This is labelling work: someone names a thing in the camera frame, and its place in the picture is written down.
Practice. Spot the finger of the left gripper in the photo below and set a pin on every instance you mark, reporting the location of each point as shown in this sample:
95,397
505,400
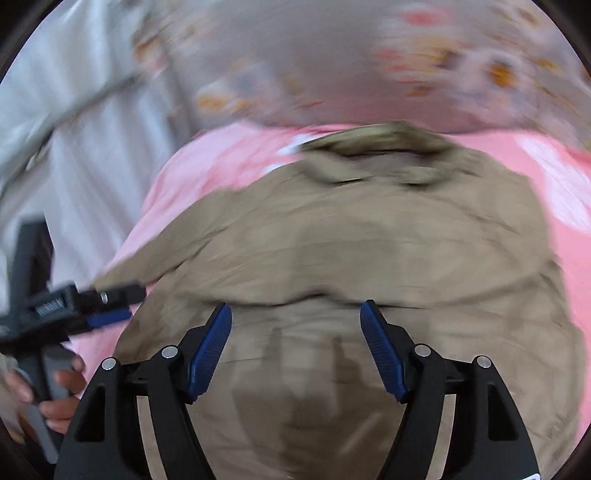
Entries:
104,319
127,294

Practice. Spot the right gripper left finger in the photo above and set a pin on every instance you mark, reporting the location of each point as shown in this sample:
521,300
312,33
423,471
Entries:
104,440

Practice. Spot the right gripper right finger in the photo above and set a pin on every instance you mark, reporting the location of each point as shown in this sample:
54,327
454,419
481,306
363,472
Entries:
489,439

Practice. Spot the khaki quilted jacket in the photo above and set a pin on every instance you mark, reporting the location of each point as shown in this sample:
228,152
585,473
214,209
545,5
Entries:
451,244

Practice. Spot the white satin curtain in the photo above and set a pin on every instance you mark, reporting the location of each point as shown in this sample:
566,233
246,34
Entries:
96,170

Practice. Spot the grey floral quilt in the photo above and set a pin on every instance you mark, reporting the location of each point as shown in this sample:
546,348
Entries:
447,66

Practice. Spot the grey metal rail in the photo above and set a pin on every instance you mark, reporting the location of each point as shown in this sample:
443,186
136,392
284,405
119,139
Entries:
22,145

